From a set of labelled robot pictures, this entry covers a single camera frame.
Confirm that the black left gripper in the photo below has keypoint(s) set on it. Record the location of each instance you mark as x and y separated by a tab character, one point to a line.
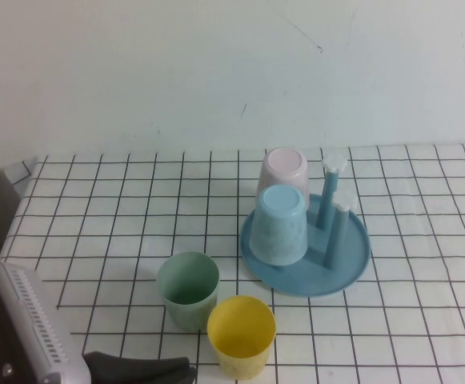
0	344

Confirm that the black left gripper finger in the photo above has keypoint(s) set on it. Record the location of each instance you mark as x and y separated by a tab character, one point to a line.
136	370
188	376

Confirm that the yellow plastic cup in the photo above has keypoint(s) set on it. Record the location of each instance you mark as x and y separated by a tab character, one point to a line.
242	340

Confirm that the green plastic cup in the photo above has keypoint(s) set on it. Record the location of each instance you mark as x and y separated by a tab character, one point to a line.
188	296

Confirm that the blue cup stand tray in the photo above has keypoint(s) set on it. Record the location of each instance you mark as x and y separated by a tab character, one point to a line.
316	276

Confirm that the light blue plastic cup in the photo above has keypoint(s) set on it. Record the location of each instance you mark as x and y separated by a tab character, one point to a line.
278	236

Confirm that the pink plastic cup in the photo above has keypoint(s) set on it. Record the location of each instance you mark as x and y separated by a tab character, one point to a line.
284	166

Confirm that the white black-checked tablecloth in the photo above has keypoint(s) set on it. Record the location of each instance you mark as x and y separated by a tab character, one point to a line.
96	224

